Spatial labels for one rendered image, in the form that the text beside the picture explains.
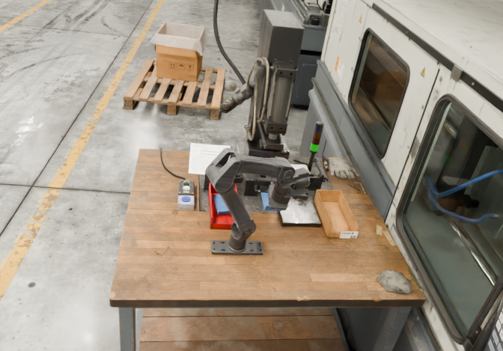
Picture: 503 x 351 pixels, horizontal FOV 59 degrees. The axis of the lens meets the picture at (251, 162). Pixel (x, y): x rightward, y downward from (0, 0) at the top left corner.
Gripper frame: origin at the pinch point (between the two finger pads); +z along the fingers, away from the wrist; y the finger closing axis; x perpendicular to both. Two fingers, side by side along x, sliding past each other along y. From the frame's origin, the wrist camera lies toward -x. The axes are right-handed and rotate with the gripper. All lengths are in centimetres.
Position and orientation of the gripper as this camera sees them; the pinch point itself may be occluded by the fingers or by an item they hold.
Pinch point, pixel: (273, 207)
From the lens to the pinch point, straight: 179.8
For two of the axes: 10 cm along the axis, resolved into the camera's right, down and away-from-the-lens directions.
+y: -0.2, -8.2, 5.7
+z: -1.6, 5.7, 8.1
